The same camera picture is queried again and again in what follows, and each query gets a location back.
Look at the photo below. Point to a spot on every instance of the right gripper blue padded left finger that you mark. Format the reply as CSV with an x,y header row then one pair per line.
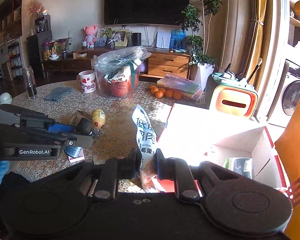
x,y
112,171

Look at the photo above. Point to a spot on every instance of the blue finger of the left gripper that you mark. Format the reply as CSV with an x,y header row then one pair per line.
x,y
58,127

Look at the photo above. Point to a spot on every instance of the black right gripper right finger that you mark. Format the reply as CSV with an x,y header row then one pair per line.
x,y
178,171

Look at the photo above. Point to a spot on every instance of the white snack packet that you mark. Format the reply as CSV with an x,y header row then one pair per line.
x,y
146,140

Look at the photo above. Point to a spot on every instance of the yellow egg shaped toy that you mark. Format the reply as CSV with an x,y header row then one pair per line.
x,y
98,121

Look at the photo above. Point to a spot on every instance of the dark crinkled wrapper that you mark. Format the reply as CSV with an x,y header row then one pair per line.
x,y
72,151

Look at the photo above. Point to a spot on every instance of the blue folded cloth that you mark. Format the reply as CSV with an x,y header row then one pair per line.
x,y
58,93

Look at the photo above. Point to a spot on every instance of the red white cardboard box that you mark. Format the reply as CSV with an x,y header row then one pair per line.
x,y
195,135

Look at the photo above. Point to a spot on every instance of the white strawberry mug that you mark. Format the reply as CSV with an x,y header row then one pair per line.
x,y
87,81

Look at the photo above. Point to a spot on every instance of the dark low tv bench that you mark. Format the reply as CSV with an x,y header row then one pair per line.
x,y
78,61

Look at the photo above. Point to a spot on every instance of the glass water bottle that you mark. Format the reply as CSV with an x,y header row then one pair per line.
x,y
30,83

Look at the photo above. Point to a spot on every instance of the green white packet in box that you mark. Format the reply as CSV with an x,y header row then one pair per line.
x,y
242,166

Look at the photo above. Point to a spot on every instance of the orange tangerine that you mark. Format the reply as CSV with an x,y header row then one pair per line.
x,y
153,89
176,95
159,94
169,93

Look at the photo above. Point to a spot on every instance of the clear flat plastic case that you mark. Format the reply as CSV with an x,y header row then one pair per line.
x,y
187,88

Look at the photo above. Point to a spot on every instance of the clear plastic bag of goods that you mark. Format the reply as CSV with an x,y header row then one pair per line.
x,y
117,71

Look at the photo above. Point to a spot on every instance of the orange green storage stool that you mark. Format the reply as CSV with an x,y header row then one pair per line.
x,y
230,96

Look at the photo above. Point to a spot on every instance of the pink pig plush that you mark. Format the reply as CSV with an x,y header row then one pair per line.
x,y
90,38

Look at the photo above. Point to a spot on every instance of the wooden drawer cabinet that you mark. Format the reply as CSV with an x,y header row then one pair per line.
x,y
163,62

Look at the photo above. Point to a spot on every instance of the framed photo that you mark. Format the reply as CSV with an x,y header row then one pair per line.
x,y
121,38

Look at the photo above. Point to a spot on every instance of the yellow chair back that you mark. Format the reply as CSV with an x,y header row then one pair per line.
x,y
288,147

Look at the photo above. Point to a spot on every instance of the black speaker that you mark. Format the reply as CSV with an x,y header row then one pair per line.
x,y
136,39

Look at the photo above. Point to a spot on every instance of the white front-load washing machine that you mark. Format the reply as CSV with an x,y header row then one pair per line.
x,y
287,95

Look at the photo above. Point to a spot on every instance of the tall green potted plant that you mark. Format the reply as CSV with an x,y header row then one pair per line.
x,y
197,21

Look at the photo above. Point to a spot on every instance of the black wall television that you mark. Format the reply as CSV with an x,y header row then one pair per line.
x,y
149,12

